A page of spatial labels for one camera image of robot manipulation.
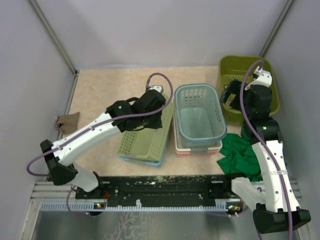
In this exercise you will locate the white perforated bin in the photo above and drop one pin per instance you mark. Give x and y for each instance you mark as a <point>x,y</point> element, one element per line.
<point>178,145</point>

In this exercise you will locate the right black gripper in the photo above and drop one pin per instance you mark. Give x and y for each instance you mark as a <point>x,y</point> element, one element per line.
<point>233,87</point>

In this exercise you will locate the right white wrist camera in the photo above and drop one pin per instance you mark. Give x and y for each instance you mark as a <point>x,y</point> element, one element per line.
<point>261,77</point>

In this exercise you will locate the brown paper bag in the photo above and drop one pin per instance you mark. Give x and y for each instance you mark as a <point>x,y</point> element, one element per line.
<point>68,123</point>

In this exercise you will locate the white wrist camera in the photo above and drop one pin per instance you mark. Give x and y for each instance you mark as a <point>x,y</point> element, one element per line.
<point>261,77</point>
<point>158,88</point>

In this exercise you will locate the olive green dish basket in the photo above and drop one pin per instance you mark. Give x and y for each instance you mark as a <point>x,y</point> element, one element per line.
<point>234,67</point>

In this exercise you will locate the teal perforated basket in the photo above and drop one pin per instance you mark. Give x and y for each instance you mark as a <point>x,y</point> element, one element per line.
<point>202,91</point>

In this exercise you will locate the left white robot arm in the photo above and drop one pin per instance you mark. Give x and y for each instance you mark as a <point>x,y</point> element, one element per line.
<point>134,114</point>

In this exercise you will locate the light blue plastic bin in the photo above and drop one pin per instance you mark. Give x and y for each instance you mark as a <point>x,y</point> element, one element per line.
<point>157,164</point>

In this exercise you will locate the light green plastic bin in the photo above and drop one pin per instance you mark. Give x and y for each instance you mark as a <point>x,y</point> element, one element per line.
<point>147,144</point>

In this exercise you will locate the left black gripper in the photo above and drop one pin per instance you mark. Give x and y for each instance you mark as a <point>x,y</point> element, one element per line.
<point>157,124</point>

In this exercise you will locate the green cloth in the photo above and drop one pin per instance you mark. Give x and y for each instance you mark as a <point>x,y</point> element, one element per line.
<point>239,157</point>

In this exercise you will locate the pink plastic bin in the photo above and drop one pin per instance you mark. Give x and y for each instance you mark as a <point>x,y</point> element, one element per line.
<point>195,151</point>

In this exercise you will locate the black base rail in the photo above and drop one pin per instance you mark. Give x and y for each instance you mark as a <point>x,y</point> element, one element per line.
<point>163,190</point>

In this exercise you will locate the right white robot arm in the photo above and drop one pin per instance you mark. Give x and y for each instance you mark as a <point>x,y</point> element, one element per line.
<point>276,210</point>

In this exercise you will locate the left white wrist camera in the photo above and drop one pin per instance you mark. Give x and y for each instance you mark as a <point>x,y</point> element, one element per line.
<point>158,88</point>

